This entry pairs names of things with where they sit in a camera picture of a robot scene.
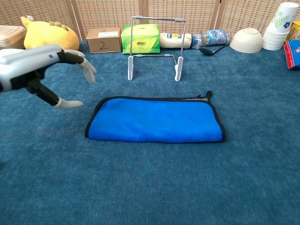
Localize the green tissue pack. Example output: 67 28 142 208
120 23 161 56

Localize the blue carpet table cover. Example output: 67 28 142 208
0 41 300 225

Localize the clear plastic water bottle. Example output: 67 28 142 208
191 29 234 49

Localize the grey and blue cloth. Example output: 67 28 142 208
84 90 227 143

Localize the beige upturned bowl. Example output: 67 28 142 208
229 27 263 54

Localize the brown cardboard box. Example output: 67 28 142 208
86 27 122 54

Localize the beige lidded lunch box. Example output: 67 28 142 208
0 24 27 49

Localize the mayonnaise squeeze bottle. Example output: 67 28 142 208
159 32 194 49

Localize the stack of paper cups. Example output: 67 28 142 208
262 2 298 51

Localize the dark ladle spoon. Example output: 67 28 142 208
199 44 230 57

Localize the metal wire rack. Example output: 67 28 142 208
127 15 187 83

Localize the blue biscuit snack bag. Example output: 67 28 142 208
283 39 300 70

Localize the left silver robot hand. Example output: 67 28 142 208
0 44 97 111

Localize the yellow plush toy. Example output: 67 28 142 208
20 15 80 51

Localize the wicker folding screen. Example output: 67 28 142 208
0 0 300 43

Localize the yellow Lipo snack bag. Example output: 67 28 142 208
285 20 300 43

